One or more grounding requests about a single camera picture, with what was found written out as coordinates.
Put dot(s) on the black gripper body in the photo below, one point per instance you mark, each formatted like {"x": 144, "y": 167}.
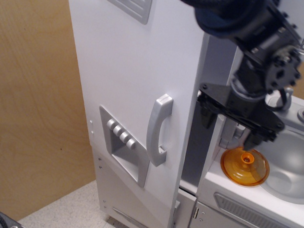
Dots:
{"x": 254, "y": 115}

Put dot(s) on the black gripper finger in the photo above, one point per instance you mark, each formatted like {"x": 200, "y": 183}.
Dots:
{"x": 209, "y": 113}
{"x": 254, "y": 139}

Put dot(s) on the silver fridge door handle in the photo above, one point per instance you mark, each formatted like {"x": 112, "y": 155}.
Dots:
{"x": 162, "y": 108}

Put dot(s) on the white toy fridge door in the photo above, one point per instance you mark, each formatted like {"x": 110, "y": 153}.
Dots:
{"x": 124, "y": 67}

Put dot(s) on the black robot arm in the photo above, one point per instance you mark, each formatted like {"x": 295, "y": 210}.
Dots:
{"x": 269, "y": 64}

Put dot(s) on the grey toy telephone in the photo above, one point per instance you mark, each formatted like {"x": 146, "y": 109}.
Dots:
{"x": 233, "y": 135}

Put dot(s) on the grey toy faucet set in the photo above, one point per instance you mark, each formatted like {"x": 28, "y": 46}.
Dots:
{"x": 295, "y": 107}

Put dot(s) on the orange transparent pot lid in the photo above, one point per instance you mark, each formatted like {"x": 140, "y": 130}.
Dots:
{"x": 245, "y": 168}

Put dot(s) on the silver toy sink basin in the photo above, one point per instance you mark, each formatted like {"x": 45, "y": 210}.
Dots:
{"x": 285, "y": 156}

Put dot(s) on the grey oven vent panel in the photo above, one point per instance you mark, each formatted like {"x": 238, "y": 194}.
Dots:
{"x": 245, "y": 213}

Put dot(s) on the white toy kitchen cabinet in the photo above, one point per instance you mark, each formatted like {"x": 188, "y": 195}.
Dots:
{"x": 276, "y": 203}

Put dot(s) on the silver ice dispenser panel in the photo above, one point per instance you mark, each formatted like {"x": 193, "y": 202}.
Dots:
{"x": 126, "y": 150}

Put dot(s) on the white lower freezer door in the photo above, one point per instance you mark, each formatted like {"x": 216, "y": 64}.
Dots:
{"x": 126, "y": 208}

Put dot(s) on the silver lower door handle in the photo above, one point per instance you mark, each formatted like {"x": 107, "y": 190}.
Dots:
{"x": 176, "y": 208}

